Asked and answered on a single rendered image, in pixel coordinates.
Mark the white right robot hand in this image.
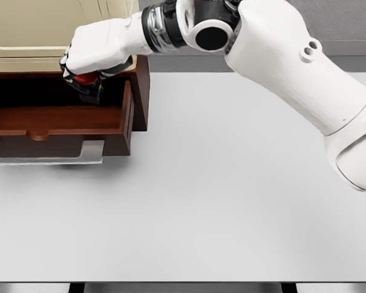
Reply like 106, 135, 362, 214
59, 17, 134, 92

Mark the red and black switch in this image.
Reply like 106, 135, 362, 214
73, 71, 105, 106

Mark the brown wooden drawer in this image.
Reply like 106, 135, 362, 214
0, 71, 135, 159

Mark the brown cabinet with beige top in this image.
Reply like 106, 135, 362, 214
0, 0, 151, 132

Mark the silver drawer handle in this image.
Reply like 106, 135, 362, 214
0, 140, 106, 167

